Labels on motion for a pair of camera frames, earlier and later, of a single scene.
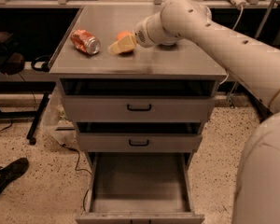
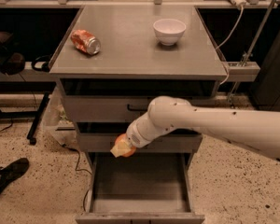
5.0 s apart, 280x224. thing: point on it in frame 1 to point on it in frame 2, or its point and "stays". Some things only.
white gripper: [142, 34] to [134, 137]
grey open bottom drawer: [138, 188] stays
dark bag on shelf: [14, 64] stays
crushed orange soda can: [85, 41] stays
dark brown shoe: [7, 175] stays
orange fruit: [122, 34] to [123, 136]
